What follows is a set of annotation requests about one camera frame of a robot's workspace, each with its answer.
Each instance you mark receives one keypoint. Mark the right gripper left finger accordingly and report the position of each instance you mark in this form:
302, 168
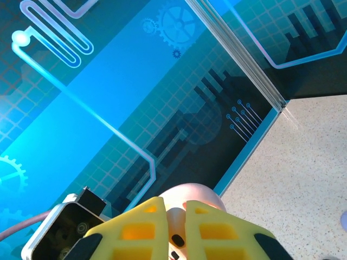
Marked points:
135, 224

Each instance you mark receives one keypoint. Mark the blue table edge trim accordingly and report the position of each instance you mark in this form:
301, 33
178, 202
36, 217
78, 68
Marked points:
249, 151

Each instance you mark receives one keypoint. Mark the pink earbud charging case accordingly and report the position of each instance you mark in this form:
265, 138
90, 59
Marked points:
195, 193

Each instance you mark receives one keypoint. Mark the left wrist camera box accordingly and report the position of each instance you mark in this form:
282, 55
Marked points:
54, 238

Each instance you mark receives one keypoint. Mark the aluminium corner post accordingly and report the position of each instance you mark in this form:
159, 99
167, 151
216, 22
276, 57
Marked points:
240, 55

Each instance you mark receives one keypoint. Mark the purple earbud charging case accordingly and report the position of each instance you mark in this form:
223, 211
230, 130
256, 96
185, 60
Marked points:
344, 220

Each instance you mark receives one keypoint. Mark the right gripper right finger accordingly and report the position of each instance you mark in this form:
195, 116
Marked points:
217, 230

